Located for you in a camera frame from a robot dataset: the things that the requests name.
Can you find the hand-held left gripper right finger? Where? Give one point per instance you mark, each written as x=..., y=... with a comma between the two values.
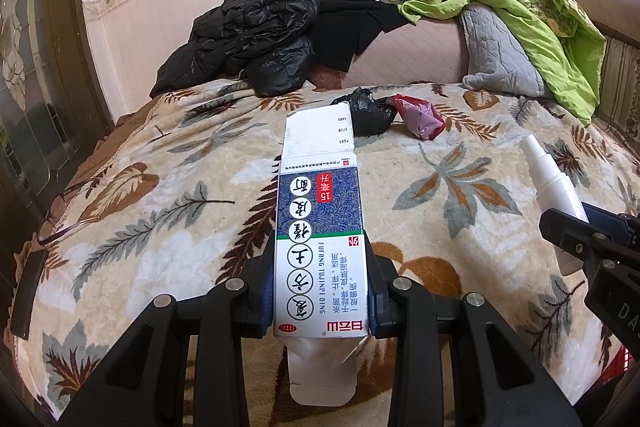
x=377, y=322

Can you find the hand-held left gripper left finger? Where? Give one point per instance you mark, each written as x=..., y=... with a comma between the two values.
x=265, y=302

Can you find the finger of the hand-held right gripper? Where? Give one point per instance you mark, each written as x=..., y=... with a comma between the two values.
x=575, y=237
x=612, y=227

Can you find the white spray bottle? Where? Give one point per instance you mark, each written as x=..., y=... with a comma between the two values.
x=550, y=187

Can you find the red plastic basket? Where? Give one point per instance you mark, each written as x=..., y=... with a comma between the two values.
x=617, y=362

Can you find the blue white medicine box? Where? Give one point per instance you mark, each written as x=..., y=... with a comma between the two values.
x=320, y=217

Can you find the striped padded headboard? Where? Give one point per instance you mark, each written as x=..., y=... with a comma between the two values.
x=620, y=77

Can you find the leaf-printed blanket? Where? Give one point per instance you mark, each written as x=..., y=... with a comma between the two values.
x=175, y=157

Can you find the red pink plastic bag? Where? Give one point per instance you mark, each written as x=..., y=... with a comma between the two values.
x=420, y=117

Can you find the grey quilted pillow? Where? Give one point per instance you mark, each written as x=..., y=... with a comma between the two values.
x=500, y=52

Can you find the green patterned quilt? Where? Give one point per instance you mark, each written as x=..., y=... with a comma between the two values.
x=550, y=32

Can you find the black plastic bag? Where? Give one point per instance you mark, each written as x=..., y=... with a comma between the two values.
x=370, y=114

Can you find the black flat object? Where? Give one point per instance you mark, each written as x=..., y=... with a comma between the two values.
x=27, y=297

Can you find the black puffer jacket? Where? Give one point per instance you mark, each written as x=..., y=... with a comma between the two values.
x=240, y=32

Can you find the black cloth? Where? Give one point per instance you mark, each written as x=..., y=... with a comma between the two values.
x=350, y=22

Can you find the wooden glass-panel door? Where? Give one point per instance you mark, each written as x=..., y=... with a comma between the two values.
x=30, y=82

